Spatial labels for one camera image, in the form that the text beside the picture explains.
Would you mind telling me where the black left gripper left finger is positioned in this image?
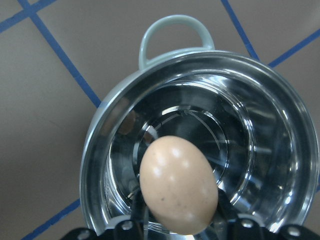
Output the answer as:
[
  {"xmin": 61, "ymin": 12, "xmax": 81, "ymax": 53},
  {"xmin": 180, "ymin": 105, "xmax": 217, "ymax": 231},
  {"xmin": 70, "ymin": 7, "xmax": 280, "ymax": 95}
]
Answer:
[{"xmin": 64, "ymin": 190, "xmax": 149, "ymax": 240}]

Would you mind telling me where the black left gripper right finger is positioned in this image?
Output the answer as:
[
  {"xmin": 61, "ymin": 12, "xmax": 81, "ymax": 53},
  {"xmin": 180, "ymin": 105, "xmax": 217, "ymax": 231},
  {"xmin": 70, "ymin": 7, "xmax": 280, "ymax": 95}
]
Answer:
[{"xmin": 213, "ymin": 191, "xmax": 320, "ymax": 240}]

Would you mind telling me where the brown egg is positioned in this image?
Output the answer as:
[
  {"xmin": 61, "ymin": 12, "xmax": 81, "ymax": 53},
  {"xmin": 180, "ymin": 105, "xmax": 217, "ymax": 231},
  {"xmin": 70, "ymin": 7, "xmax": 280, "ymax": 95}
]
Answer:
[{"xmin": 139, "ymin": 136, "xmax": 218, "ymax": 235}]

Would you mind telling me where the mint green cooking pot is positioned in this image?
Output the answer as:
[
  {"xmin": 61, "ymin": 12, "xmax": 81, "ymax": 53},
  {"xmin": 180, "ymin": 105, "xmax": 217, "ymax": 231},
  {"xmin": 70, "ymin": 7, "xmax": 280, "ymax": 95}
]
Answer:
[{"xmin": 79, "ymin": 15, "xmax": 319, "ymax": 234}]

